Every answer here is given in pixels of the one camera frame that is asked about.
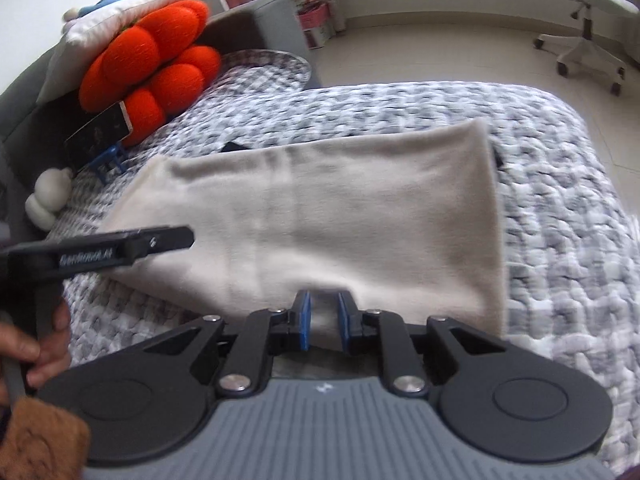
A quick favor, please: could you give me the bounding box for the white patterned storage box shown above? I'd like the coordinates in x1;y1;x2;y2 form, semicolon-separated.
302;25;336;50

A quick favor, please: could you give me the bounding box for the grey checked quilt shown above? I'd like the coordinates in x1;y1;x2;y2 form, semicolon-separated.
47;49;640;480

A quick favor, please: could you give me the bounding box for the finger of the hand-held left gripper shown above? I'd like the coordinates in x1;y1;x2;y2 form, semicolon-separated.
125;226;195;260

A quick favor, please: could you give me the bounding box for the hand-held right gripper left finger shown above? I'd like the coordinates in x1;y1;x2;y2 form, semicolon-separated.
142;290;315;401

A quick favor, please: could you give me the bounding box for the white pillow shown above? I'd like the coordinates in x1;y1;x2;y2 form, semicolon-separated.
36;0;198;106

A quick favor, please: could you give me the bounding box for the person's left hand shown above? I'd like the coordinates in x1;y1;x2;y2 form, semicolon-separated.
0;300;73;391

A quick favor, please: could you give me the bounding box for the brown fuzzy sleeve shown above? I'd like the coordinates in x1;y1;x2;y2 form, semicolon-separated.
0;395;92;480

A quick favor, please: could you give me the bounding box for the blue phone stand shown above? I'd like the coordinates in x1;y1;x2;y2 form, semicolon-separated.
90;145;125;186

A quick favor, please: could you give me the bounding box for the beige black raglan shirt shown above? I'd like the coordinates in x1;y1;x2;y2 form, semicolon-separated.
97;119;506;338

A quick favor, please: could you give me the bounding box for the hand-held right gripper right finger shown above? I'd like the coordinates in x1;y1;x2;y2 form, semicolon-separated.
336;290;508;401

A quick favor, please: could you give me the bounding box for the pink basket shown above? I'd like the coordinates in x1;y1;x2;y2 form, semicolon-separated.
297;1;333;28

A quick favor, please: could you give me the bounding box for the smartphone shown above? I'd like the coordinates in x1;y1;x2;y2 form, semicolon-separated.
64;100;132;166

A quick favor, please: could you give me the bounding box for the grey sofa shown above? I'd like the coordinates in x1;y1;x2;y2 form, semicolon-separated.
0;0;321;241

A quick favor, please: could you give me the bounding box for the white desk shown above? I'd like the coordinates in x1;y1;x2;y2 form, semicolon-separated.
165;0;346;51

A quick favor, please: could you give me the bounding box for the orange knitted pumpkin cushion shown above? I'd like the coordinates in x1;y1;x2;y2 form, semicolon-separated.
79;0;210;113
120;45;222;148

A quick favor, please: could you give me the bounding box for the white plush toy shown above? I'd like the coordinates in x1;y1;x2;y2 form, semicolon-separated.
25;167;71;231

